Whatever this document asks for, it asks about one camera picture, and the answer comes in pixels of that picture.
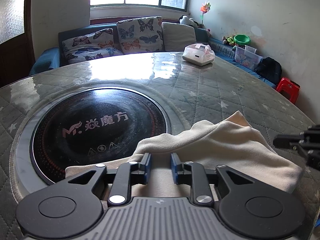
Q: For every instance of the round black induction cooktop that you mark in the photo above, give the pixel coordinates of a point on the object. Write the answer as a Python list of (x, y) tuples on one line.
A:
[(100, 125)]

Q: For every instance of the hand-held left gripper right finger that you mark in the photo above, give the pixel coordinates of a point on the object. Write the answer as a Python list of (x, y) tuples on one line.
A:
[(173, 168)]

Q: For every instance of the clear plastic storage box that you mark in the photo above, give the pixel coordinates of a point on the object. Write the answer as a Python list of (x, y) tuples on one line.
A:
[(246, 57)]

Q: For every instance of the panda plush toy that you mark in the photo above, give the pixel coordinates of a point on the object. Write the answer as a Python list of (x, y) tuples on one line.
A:
[(185, 20)]

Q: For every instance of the blue sofa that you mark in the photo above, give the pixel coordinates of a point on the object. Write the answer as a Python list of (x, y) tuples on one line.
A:
[(47, 60)]

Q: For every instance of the dark wooden door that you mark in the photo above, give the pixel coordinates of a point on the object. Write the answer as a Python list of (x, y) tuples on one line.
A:
[(15, 55)]

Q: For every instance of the cream fleece garment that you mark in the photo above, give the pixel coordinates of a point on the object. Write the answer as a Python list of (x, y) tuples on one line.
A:
[(225, 150)]

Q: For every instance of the teal cushion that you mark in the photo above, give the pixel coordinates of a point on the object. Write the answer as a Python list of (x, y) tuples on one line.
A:
[(202, 36)]

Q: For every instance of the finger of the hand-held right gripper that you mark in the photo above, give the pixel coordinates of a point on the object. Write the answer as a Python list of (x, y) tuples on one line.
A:
[(313, 160), (285, 140)]

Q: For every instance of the colourful pinwheel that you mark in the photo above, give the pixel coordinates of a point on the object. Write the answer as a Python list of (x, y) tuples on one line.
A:
[(205, 8)]

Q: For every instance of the red plastic stool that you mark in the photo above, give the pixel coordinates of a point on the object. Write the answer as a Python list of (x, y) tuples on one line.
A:
[(287, 86)]

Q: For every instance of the green plastic bowl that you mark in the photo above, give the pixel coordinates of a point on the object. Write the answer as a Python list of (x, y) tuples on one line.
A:
[(242, 39)]

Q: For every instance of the square butterfly print cushion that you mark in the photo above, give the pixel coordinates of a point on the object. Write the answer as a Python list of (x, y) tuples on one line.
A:
[(140, 35)]

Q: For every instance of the long butterfly print cushion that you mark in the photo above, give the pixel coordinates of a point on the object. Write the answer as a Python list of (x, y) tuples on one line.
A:
[(85, 45)]

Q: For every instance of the grey cushion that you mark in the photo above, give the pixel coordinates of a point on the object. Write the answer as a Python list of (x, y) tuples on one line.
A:
[(177, 36)]

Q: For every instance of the black backpack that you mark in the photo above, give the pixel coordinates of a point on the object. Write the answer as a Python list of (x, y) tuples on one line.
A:
[(268, 68)]

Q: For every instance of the green plush toy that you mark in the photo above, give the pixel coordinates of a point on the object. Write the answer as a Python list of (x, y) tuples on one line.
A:
[(230, 40)]

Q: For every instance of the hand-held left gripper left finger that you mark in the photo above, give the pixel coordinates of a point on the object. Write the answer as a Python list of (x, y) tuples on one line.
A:
[(149, 166)]

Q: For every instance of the white and pink tissue box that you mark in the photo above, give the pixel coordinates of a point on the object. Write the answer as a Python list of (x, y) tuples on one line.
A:
[(196, 56)]

